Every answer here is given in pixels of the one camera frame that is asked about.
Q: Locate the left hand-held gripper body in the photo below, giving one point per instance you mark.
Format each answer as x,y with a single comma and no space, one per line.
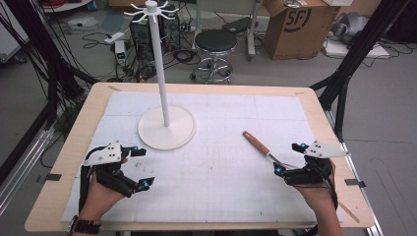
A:
104,160

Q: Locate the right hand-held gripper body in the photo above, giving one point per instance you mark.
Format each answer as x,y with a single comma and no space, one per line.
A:
314,164

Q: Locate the white hook stand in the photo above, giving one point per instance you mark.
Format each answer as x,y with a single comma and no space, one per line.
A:
160,98

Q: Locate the person's right hand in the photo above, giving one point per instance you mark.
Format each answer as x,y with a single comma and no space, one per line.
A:
319,193

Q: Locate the person's left hand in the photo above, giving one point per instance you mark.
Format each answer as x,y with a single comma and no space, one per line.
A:
100,196

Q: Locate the black tape strip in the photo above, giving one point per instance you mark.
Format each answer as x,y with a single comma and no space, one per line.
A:
52,177
354,183

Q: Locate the white grid mat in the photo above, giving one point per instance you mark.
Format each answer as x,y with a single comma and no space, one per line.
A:
203,157

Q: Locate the black wristwatch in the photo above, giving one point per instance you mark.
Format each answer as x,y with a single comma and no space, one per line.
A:
84,226

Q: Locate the small white device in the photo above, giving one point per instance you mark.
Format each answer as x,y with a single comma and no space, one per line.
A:
120,52

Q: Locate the black metal stand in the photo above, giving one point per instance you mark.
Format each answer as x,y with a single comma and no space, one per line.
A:
49,65
357,62

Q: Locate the white power strip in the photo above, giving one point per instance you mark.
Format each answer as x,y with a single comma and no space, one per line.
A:
114,37

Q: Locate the black computer tower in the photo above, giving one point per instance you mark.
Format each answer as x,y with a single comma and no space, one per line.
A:
154,36

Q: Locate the brown cardboard box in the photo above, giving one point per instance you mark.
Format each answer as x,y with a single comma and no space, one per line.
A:
300,28

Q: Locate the black round stool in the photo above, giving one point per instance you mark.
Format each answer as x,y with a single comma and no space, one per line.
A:
214,54

